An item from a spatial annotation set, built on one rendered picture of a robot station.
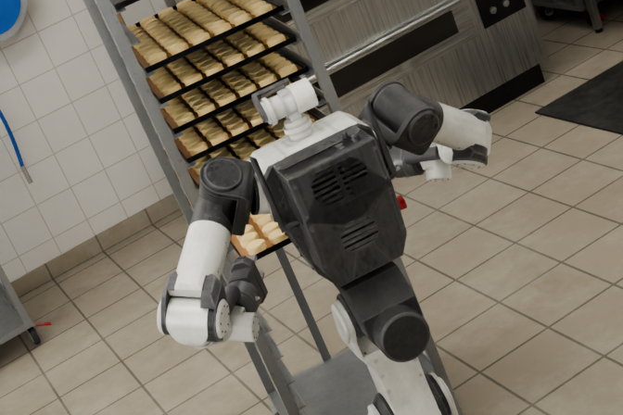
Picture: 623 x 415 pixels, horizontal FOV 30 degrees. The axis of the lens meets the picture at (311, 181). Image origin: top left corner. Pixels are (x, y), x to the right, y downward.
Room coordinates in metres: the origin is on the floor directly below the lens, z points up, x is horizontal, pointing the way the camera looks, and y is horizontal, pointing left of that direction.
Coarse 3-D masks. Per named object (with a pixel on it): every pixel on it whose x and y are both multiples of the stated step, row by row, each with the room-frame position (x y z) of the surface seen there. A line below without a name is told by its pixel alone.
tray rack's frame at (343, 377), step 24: (168, 0) 3.58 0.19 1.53; (96, 24) 3.52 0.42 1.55; (120, 72) 3.52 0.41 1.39; (144, 120) 3.52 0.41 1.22; (168, 168) 3.52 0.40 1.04; (288, 264) 3.58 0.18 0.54; (312, 336) 3.58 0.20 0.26; (336, 360) 3.55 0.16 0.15; (360, 360) 3.49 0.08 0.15; (264, 384) 3.52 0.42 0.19; (312, 384) 3.46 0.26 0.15; (336, 384) 3.40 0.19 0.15; (360, 384) 3.34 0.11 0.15; (312, 408) 3.32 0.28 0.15; (336, 408) 3.27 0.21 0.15; (360, 408) 3.21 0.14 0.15
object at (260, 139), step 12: (312, 120) 3.09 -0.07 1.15; (264, 132) 3.15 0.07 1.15; (276, 132) 3.13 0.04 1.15; (240, 144) 3.14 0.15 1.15; (252, 144) 3.16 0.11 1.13; (264, 144) 3.06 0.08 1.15; (216, 156) 3.13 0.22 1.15; (228, 156) 3.10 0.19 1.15; (240, 156) 3.06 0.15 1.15; (192, 168) 3.17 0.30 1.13
